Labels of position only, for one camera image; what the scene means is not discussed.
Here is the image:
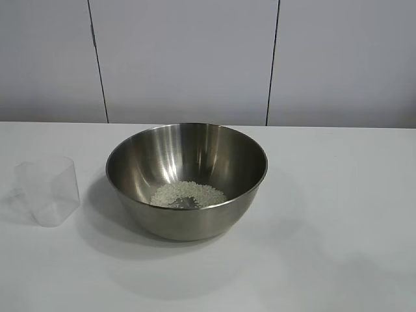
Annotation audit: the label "white rice grains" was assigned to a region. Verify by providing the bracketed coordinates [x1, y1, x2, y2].
[149, 180, 228, 207]

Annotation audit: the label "translucent plastic measuring cup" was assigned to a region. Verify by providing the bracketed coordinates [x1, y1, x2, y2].
[3, 155, 81, 229]

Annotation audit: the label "stainless steel mixing bowl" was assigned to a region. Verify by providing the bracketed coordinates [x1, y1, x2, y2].
[104, 122, 269, 242]

